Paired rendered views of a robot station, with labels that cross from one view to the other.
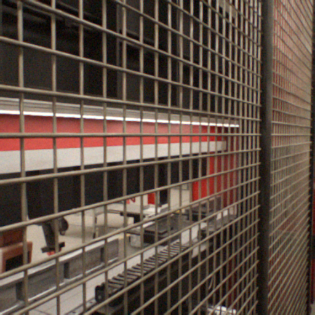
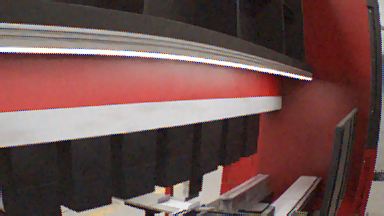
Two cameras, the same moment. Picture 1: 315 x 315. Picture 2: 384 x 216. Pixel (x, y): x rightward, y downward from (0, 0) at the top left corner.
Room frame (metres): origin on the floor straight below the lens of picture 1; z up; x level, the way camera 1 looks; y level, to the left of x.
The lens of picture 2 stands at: (0.49, 0.09, 1.43)
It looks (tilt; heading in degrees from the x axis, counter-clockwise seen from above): 4 degrees down; 356
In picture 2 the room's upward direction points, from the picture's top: 4 degrees clockwise
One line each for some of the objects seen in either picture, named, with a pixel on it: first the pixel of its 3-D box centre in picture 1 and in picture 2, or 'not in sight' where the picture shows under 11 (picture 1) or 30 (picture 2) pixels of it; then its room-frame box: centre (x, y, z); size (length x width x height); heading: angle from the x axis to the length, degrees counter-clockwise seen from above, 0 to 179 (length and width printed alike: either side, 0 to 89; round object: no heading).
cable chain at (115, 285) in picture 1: (151, 267); not in sight; (1.02, 0.02, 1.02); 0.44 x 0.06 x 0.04; 150
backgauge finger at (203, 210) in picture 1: (188, 212); (233, 210); (1.81, -0.15, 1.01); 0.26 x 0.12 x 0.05; 60
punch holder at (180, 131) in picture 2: (143, 174); (166, 153); (1.74, 0.07, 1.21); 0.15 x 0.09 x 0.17; 150
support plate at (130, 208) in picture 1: (138, 209); (152, 200); (1.96, 0.11, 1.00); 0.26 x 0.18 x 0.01; 60
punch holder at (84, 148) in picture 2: (88, 184); (79, 170); (1.39, 0.27, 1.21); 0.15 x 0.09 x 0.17; 150
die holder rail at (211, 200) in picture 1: (203, 207); (245, 194); (2.36, -0.30, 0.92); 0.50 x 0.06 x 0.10; 150
